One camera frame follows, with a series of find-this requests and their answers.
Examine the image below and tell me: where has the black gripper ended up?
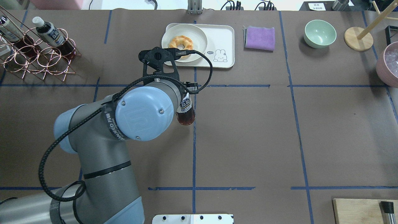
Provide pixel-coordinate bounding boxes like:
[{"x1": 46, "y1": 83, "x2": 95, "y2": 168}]
[{"x1": 182, "y1": 82, "x2": 198, "y2": 94}]

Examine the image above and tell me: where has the tea bottle white cap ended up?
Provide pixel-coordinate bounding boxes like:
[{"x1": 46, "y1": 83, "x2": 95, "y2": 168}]
[{"x1": 176, "y1": 93, "x2": 195, "y2": 126}]

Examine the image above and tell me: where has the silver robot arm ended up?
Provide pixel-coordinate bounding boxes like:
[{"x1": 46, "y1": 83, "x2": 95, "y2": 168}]
[{"x1": 1, "y1": 76, "x2": 200, "y2": 224}]

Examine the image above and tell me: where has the cream serving tray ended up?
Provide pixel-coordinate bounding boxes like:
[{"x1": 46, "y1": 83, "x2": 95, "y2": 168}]
[{"x1": 161, "y1": 23, "x2": 235, "y2": 69}]

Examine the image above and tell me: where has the cream plate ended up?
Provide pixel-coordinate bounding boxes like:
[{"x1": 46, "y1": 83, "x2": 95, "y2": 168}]
[{"x1": 161, "y1": 24, "x2": 208, "y2": 54}]

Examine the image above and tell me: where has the glazed twisted donut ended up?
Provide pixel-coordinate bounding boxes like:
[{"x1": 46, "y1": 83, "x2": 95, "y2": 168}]
[{"x1": 168, "y1": 35, "x2": 194, "y2": 50}]

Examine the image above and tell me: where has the purple folded cloth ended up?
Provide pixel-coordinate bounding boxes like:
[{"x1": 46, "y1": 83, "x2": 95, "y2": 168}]
[{"x1": 243, "y1": 26, "x2": 275, "y2": 51}]

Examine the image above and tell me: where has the mint green bowl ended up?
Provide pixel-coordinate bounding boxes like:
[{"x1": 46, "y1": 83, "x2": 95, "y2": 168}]
[{"x1": 303, "y1": 20, "x2": 337, "y2": 49}]

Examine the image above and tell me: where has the black scale with cup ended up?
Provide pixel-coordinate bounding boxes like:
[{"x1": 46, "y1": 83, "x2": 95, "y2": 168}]
[{"x1": 299, "y1": 0, "x2": 356, "y2": 11}]

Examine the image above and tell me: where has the wooden mug tree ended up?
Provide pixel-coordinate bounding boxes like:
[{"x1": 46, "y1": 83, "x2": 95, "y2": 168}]
[{"x1": 344, "y1": 0, "x2": 398, "y2": 52}]

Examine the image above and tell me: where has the pink bowl of ice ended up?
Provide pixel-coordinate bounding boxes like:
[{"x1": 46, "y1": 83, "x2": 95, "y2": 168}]
[{"x1": 376, "y1": 42, "x2": 398, "y2": 88}]

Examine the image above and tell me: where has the bamboo cutting board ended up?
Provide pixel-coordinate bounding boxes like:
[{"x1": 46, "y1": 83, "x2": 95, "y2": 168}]
[{"x1": 333, "y1": 198, "x2": 398, "y2": 224}]

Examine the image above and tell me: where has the black steel muddler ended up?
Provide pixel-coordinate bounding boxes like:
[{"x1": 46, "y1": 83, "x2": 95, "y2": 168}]
[{"x1": 380, "y1": 201, "x2": 397, "y2": 224}]

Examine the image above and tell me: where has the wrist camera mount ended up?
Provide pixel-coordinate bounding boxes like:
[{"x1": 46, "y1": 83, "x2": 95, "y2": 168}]
[{"x1": 138, "y1": 47, "x2": 189, "y2": 81}]

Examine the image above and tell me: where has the aluminium frame post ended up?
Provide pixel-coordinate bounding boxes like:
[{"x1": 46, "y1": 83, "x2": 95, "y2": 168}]
[{"x1": 187, "y1": 0, "x2": 203, "y2": 15}]

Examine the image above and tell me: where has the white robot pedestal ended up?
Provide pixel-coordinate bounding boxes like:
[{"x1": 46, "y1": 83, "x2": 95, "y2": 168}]
[{"x1": 152, "y1": 214, "x2": 235, "y2": 224}]

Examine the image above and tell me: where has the copper wire bottle rack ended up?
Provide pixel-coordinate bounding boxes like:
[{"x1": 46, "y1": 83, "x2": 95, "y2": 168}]
[{"x1": 1, "y1": 7, "x2": 81, "y2": 82}]

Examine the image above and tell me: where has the black camera cable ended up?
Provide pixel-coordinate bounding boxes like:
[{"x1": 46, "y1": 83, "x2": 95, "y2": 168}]
[{"x1": 39, "y1": 50, "x2": 214, "y2": 202}]

